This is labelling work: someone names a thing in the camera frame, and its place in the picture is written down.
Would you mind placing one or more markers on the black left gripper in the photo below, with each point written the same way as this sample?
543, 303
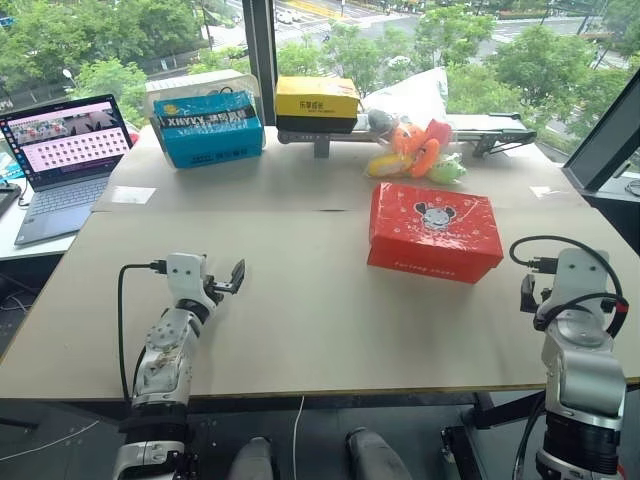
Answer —
216, 286

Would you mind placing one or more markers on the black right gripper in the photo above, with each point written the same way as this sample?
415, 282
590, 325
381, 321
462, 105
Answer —
544, 299

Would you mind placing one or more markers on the red shoe box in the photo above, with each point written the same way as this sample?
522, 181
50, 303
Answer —
432, 230

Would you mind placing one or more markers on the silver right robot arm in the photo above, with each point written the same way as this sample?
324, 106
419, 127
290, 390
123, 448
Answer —
582, 370

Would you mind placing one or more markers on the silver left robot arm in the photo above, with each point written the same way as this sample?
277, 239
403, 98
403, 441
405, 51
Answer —
165, 350

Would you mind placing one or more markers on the white paper note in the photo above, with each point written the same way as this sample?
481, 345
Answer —
132, 194

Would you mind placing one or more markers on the blue printed cardboard box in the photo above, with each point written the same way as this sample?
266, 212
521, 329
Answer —
210, 135

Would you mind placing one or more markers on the green plush toy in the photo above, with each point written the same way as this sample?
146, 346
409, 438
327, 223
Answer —
447, 169

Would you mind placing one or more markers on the black conveyor belt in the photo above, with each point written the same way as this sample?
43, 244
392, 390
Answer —
500, 132

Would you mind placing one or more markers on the orange plush toy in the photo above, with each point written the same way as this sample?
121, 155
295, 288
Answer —
420, 145

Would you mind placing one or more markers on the yellow plush toy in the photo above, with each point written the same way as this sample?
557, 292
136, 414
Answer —
387, 165

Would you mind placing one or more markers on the yellow and black box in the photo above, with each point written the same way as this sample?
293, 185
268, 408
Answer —
315, 102

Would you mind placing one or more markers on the clear plastic storage container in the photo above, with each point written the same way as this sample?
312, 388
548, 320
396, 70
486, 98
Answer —
200, 82

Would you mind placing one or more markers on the grey open laptop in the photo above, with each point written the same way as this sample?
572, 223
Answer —
65, 165

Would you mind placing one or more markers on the grey plush toy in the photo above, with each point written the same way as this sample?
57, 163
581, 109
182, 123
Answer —
381, 121

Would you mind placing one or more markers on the dark rounded shape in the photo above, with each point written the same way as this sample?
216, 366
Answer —
372, 455

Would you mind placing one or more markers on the white plastic bag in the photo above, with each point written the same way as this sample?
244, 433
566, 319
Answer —
415, 92

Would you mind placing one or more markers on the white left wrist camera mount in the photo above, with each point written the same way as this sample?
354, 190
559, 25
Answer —
184, 280

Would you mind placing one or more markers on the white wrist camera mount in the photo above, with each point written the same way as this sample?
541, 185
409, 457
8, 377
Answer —
580, 275
184, 280

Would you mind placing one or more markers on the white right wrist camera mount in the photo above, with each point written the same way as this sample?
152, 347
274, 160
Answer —
580, 275

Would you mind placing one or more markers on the black table leg frame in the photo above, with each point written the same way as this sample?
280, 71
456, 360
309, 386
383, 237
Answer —
480, 430

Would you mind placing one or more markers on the black slanted metal frame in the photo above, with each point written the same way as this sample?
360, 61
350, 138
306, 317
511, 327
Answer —
605, 140

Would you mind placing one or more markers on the black window frame post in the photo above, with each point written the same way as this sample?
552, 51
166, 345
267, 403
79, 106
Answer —
260, 50

